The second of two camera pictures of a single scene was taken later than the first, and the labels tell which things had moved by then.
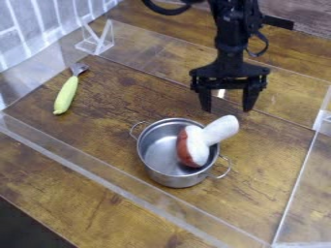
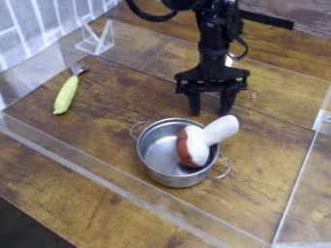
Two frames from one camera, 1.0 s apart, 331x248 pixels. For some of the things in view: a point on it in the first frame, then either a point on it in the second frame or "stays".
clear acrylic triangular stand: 93,44 stays
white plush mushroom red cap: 196,137 stays
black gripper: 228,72 to 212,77
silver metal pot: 156,139 stays
